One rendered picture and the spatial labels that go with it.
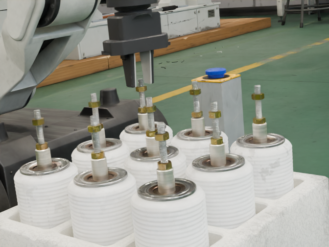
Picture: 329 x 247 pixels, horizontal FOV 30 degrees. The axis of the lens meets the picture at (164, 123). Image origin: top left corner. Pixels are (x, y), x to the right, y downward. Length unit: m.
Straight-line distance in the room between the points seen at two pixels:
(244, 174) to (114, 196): 0.18
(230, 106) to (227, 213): 0.37
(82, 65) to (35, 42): 2.13
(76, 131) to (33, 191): 0.50
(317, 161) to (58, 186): 0.92
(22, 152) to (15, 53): 0.23
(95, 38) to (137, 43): 2.61
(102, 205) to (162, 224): 0.11
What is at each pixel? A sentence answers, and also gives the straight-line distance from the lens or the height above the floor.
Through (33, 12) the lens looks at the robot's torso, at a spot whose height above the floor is 0.47.
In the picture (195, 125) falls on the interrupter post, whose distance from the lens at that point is 1.02.
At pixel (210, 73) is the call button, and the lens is 1.18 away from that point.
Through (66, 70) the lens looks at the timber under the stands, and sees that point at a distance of 3.39.
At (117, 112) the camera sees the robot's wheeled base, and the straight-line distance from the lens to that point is 1.51.
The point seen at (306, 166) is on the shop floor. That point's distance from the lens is 1.64.
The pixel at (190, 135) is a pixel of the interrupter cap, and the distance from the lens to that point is 1.04.
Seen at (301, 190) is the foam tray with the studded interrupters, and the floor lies 0.18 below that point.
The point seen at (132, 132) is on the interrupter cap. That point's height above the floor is 0.25.
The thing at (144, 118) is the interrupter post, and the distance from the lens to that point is 1.09.
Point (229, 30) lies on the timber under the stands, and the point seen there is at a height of 0.06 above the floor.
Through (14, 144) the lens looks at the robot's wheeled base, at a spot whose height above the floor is 0.20.
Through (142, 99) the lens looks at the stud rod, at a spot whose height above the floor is 0.31.
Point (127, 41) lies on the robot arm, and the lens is 1.04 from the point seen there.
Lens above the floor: 0.52
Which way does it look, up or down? 14 degrees down
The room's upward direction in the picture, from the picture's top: 5 degrees counter-clockwise
